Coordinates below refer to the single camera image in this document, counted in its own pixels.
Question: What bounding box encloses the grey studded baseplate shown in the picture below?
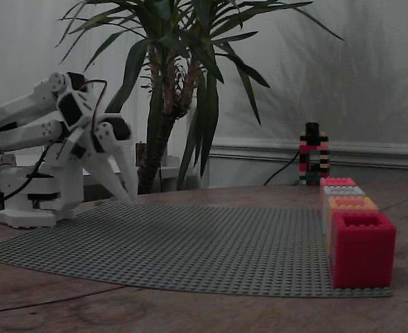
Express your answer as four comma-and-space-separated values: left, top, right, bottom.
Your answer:
0, 200, 394, 298

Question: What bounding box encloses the large pink brick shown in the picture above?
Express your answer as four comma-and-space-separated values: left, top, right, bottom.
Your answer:
319, 177, 357, 209

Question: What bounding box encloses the orange brick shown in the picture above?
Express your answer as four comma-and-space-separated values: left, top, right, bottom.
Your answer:
326, 196, 380, 258

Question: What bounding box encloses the red brick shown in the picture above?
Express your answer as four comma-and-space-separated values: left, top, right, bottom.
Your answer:
331, 212, 398, 289

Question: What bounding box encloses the tall yucca plant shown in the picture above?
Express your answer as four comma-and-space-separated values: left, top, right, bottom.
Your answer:
56, 0, 344, 195

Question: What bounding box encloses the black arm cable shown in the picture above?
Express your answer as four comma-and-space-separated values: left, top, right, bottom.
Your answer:
82, 79, 108, 139

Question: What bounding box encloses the black power cable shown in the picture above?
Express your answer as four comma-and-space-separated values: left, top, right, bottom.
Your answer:
0, 144, 54, 223

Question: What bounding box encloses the thin black table cable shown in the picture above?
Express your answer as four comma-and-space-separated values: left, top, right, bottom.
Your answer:
0, 284, 128, 315

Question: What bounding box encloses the black webcam cable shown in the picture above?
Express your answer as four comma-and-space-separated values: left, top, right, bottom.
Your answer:
263, 152, 302, 186

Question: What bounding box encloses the multicolour brick tower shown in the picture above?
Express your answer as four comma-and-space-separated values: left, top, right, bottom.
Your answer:
298, 131, 330, 186

